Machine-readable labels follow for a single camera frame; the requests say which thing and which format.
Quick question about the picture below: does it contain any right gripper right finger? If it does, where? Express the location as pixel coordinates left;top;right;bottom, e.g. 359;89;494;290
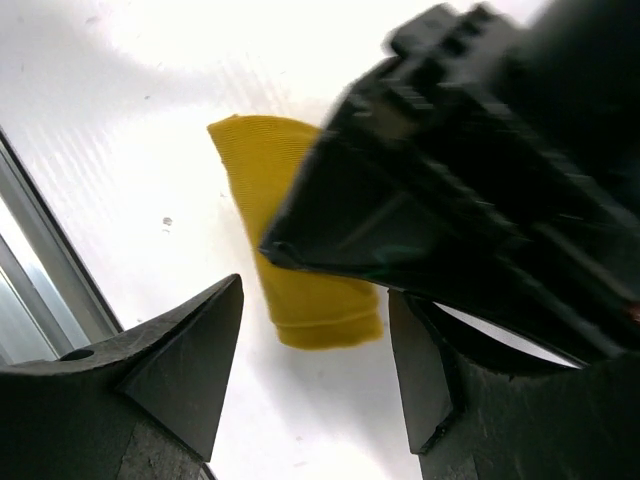
388;292;639;479

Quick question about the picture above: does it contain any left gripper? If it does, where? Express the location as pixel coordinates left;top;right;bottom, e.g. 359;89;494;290
327;1;639;310

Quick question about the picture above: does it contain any yellow bear sock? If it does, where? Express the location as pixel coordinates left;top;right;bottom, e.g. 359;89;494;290
207;115;384;351

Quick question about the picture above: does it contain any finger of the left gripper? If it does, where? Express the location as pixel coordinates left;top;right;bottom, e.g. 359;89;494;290
258;124;625;360

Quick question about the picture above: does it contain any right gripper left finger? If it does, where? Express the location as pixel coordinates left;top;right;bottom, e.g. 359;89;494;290
1;274;244;479

